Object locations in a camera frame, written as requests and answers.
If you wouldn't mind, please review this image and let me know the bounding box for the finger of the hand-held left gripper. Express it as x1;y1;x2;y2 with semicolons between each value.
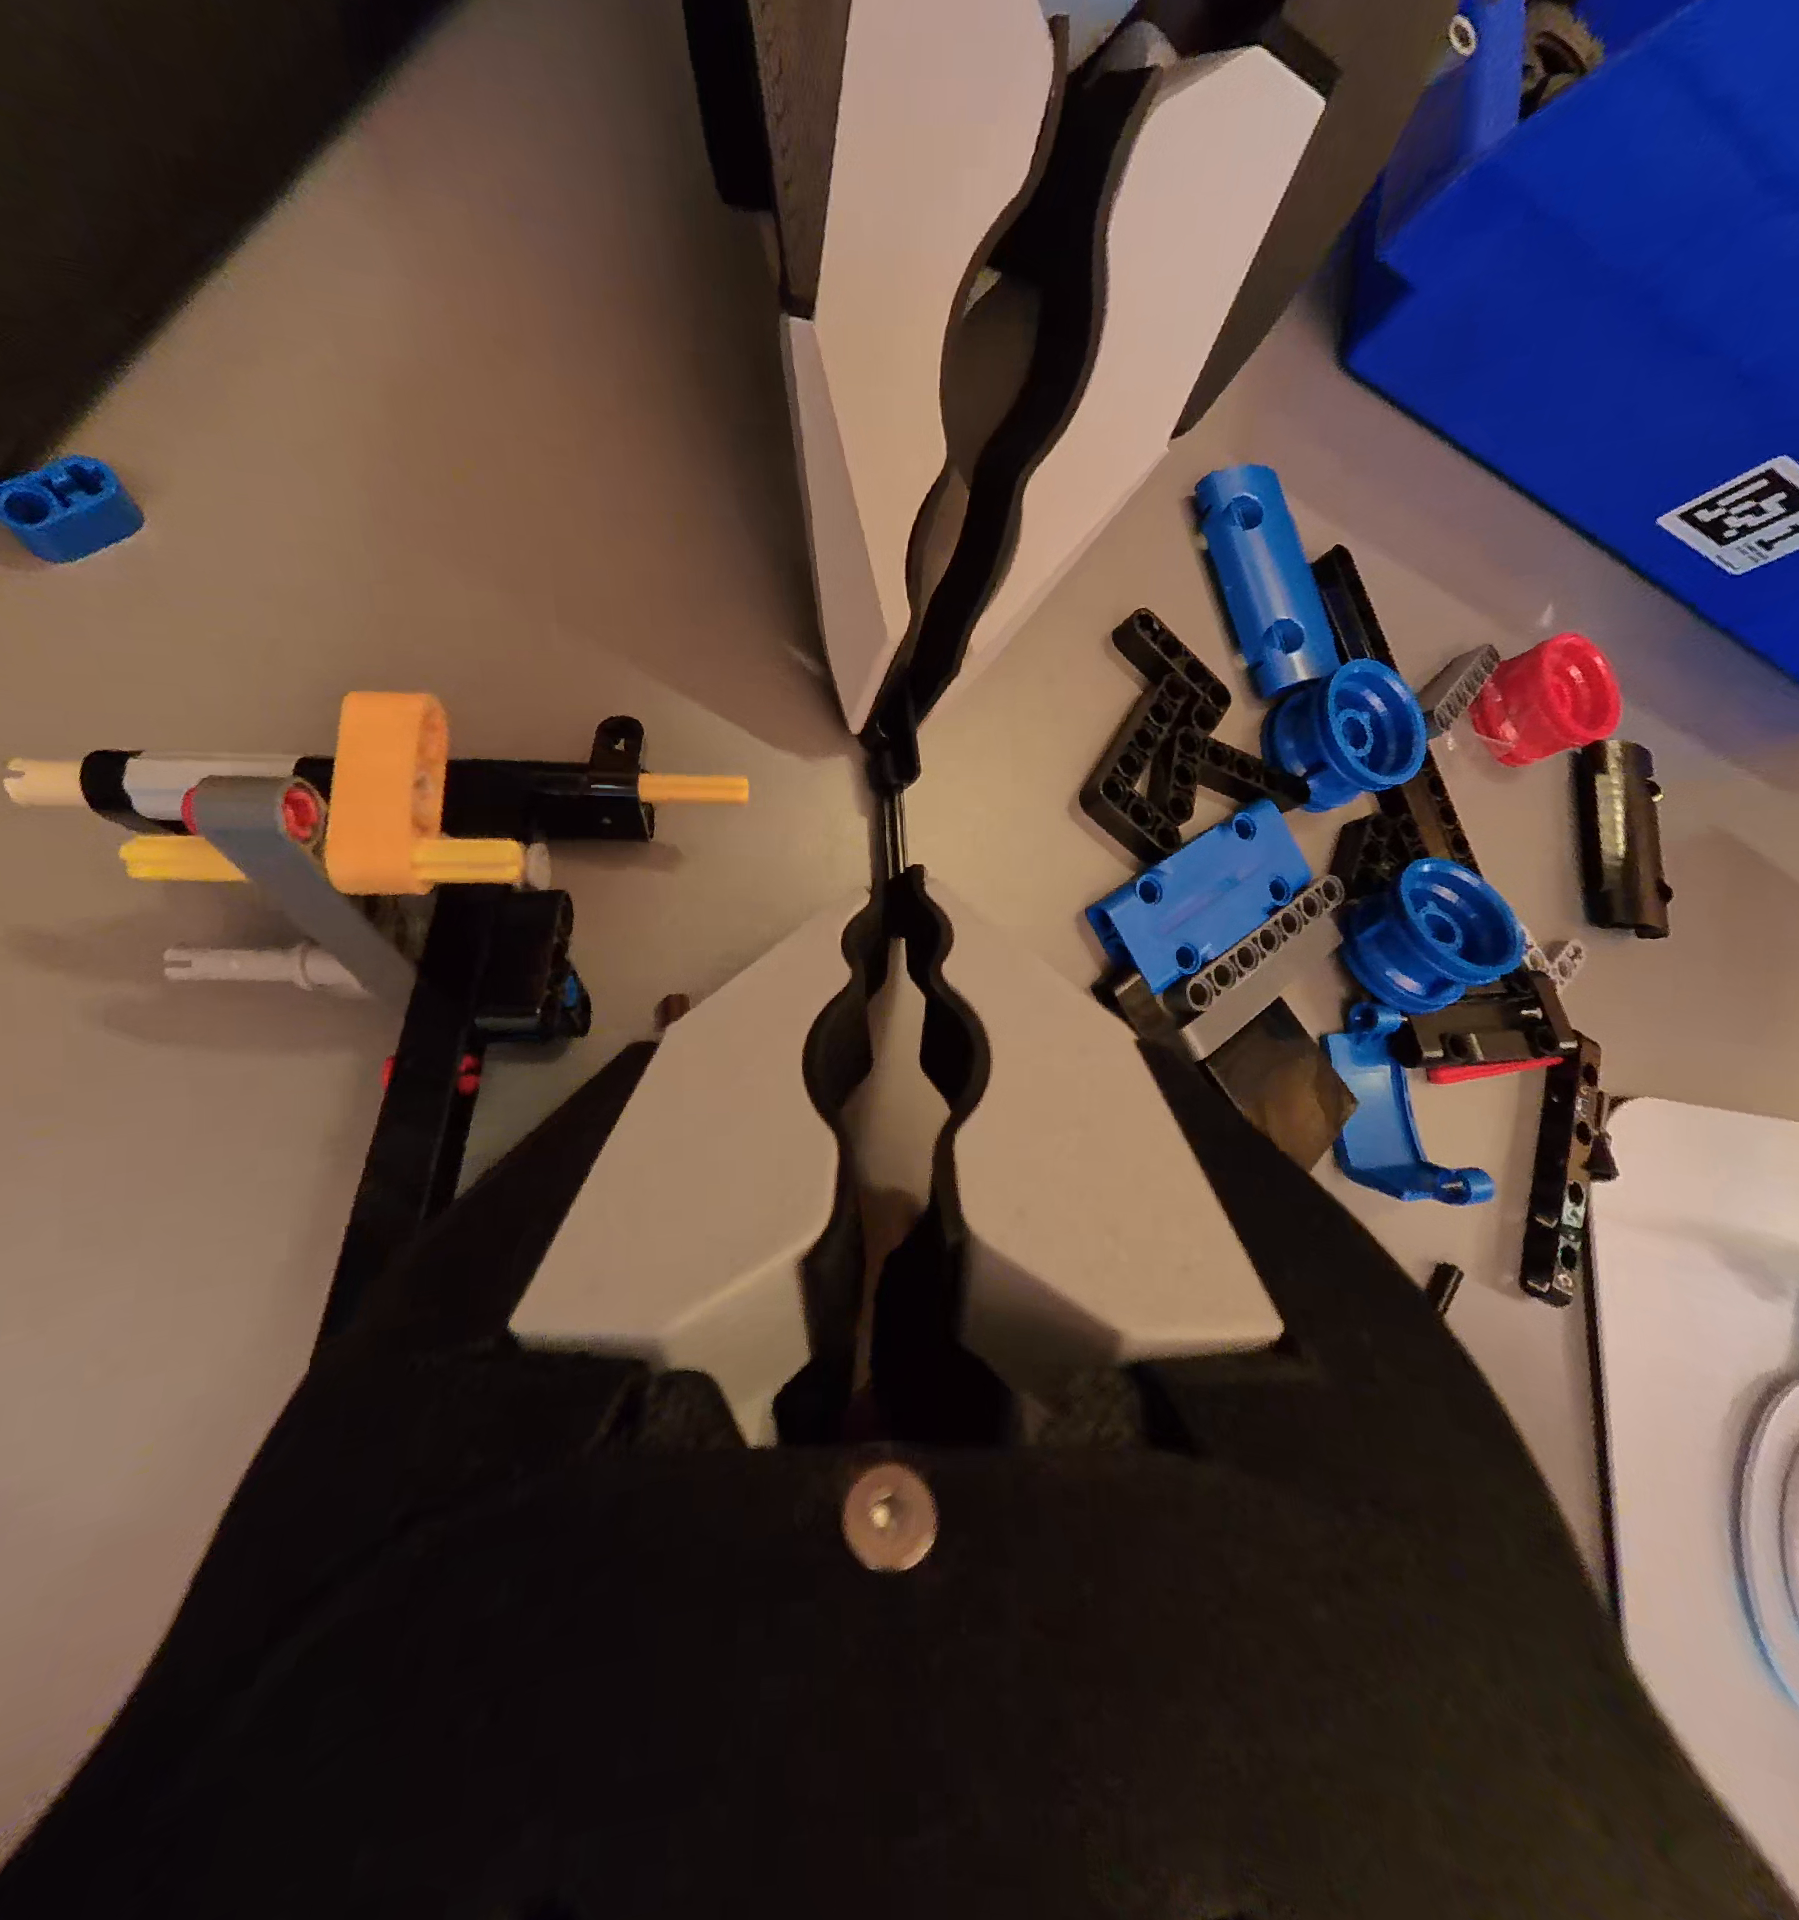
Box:
780;0;1071;739
895;42;1328;739

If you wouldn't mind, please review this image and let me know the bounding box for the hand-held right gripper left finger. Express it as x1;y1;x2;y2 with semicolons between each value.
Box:
510;878;889;1444

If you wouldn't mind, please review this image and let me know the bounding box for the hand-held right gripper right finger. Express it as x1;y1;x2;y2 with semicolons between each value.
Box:
915;871;1287;1430

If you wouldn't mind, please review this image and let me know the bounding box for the black toy beam assembly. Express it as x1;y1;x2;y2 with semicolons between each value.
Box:
7;695;753;1352

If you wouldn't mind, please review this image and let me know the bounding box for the orange thin toy beam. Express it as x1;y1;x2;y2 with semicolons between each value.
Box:
326;695;451;898

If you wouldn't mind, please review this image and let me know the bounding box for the grey desk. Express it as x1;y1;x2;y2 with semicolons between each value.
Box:
0;0;1799;1920

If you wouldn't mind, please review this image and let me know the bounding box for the blue arched toy panel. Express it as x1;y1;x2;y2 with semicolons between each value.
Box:
1319;1001;1496;1206

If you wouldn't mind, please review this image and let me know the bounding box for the tagged blue storage bin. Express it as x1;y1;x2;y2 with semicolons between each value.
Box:
1337;0;1799;715

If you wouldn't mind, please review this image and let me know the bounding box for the blue toy wheel rim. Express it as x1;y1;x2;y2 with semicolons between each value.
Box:
1260;660;1429;813
1343;858;1528;1010

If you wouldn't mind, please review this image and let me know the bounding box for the pile of black toy beams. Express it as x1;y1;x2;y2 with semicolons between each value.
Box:
1078;546;1607;1307

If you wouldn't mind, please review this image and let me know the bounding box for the red toy wheel rim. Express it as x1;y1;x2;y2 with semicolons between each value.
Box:
1469;635;1625;766

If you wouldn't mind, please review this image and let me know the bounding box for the white book stand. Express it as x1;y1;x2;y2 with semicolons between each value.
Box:
1585;1095;1799;1920

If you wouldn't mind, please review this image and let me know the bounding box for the black rounded toy tile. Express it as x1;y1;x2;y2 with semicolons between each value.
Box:
1571;738;1672;939

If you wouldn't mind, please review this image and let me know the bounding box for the blue small toy connector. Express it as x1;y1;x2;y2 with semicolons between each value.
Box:
0;454;146;563

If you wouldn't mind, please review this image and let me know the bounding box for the black toy frame assembly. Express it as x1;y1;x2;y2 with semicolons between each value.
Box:
1385;960;1611;1307

